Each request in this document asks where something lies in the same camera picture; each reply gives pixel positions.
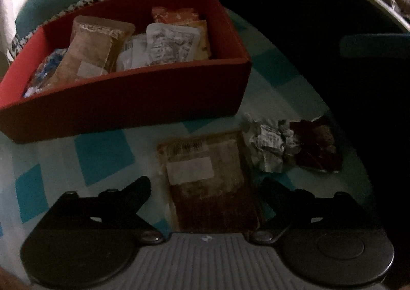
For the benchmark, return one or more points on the red cardboard box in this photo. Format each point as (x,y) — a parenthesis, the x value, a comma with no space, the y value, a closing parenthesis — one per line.
(128,101)

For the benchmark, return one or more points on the silver and brown snack packet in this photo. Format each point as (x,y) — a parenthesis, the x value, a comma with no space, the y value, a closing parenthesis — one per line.
(272,145)

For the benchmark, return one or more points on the blue white checked cloth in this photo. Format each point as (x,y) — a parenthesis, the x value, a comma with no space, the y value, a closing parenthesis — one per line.
(105,155)

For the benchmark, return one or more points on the brown white label snack packet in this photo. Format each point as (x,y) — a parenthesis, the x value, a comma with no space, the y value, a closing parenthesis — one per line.
(208,200)

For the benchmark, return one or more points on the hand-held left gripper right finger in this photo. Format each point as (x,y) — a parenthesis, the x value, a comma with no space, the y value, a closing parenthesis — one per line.
(272,192)

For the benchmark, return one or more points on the clear brown barcode snack pack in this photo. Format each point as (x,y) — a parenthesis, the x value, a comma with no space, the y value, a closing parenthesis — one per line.
(93,49)

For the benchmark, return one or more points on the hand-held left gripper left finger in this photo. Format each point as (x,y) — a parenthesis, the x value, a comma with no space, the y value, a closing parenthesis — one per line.
(142,189)

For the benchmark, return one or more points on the yellow snack packet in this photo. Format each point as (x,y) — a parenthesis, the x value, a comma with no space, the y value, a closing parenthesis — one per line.
(203,40)

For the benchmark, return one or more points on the blue print snack packet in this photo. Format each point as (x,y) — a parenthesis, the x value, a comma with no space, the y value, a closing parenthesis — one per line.
(48,67)

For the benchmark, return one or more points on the silver printed snack packet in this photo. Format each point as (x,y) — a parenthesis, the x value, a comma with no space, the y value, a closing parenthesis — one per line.
(169,43)

